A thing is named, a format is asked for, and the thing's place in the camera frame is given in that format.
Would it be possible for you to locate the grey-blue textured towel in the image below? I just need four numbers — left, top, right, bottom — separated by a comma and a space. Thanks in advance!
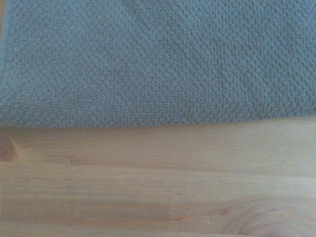
0, 0, 316, 129

